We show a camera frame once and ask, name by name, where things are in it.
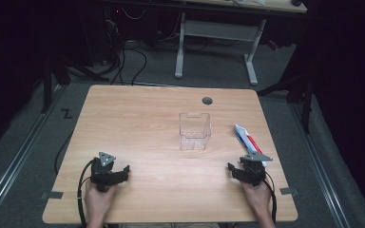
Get black metal stand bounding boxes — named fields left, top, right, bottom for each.
left=40, top=52, right=110, bottom=115
left=256, top=47, right=316, bottom=135

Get grey tape strip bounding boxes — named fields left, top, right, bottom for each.
left=279, top=186, right=299, bottom=196
left=40, top=190, right=65, bottom=200

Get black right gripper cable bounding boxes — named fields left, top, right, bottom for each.
left=263, top=171, right=279, bottom=225

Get person's right hand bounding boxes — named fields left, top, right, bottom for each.
left=240, top=179, right=273, bottom=218

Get metal floor rail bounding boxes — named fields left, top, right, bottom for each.
left=289, top=103, right=352, bottom=228
left=0, top=85, right=65, bottom=228

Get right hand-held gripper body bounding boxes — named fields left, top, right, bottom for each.
left=239, top=152, right=274, bottom=187

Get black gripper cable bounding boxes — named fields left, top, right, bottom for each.
left=263, top=171, right=279, bottom=225
left=76, top=159, right=97, bottom=228

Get person's left hand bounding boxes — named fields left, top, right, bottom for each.
left=84, top=180, right=120, bottom=220

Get red white blue toothpaste tube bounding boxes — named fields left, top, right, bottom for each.
left=233, top=123, right=268, bottom=168

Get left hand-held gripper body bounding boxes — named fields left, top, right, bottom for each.
left=89, top=151, right=122, bottom=193

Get clear plastic holder box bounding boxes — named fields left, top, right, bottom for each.
left=179, top=111, right=213, bottom=151

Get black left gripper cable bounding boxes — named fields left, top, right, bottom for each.
left=76, top=159, right=97, bottom=228

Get black floor cables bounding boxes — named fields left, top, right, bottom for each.
left=104, top=6, right=148, bottom=86

